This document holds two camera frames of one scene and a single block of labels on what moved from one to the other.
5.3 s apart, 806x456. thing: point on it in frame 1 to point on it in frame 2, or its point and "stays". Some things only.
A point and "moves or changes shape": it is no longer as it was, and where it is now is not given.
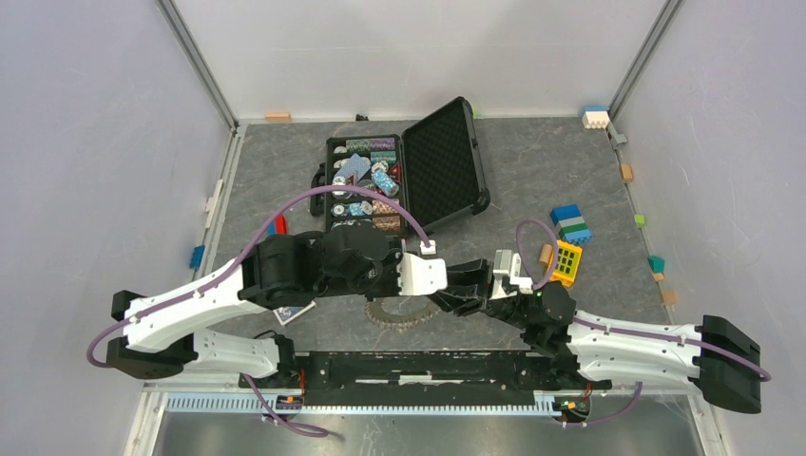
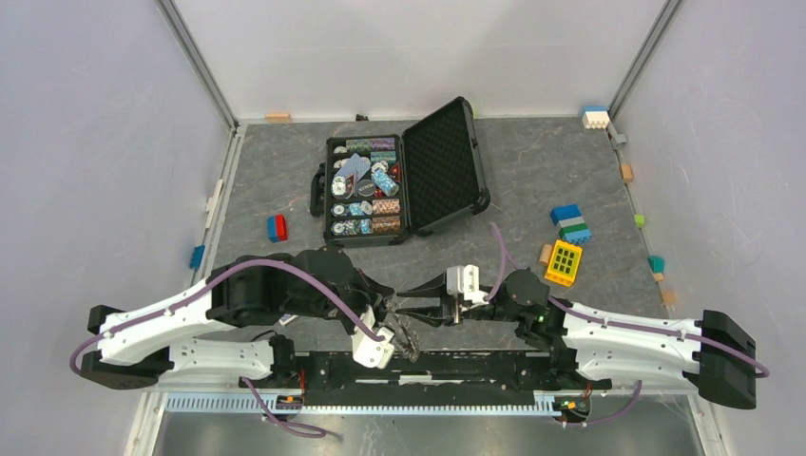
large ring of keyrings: (374, 311) moves or changes shape
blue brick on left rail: (196, 257) stays
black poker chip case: (431, 172) stays
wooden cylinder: (546, 254) stays
